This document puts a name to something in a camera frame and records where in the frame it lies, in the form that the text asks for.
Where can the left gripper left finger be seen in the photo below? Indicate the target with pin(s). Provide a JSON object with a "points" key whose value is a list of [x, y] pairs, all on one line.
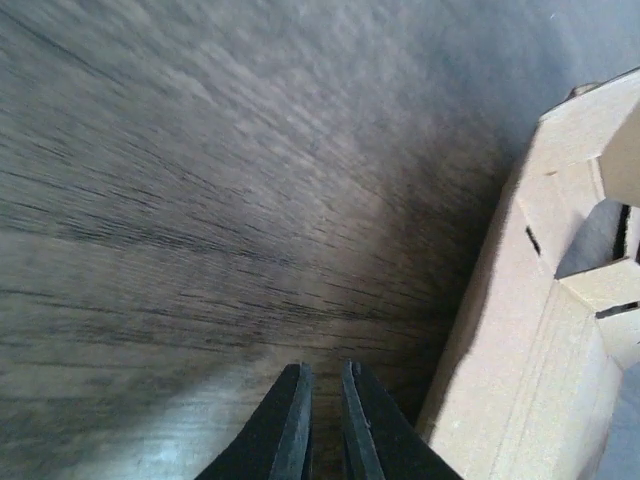
{"points": [[276, 441]]}

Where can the brown cardboard box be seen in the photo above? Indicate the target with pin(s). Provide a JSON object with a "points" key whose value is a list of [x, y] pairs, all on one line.
{"points": [[528, 381]]}

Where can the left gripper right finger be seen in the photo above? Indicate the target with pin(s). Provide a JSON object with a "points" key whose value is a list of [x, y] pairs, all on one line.
{"points": [[378, 441]]}

